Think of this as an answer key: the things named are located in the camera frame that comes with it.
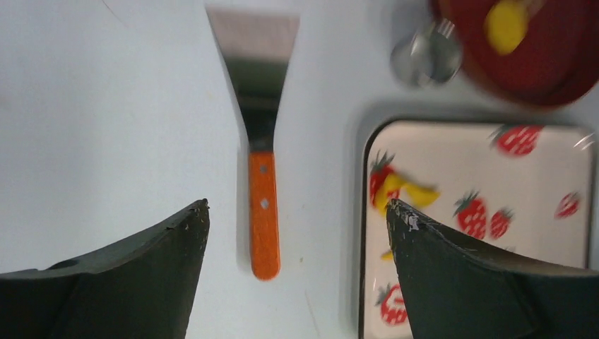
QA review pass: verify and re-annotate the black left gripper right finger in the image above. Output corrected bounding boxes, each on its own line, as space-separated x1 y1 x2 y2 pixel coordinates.
386 199 598 338

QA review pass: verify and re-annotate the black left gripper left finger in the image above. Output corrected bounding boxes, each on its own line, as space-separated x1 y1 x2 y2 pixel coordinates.
1 199 210 338

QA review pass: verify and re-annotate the strawberry print tray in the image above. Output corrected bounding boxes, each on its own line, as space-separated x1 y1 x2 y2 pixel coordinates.
358 120 596 338

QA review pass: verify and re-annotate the yellow dough trimmings strip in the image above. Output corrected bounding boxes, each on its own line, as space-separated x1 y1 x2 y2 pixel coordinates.
372 172 441 263

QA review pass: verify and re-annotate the red round plate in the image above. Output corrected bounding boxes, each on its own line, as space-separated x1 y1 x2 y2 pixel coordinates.
429 1 598 109

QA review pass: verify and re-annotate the orange handled scraper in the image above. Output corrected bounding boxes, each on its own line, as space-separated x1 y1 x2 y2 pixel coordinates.
206 6 300 281

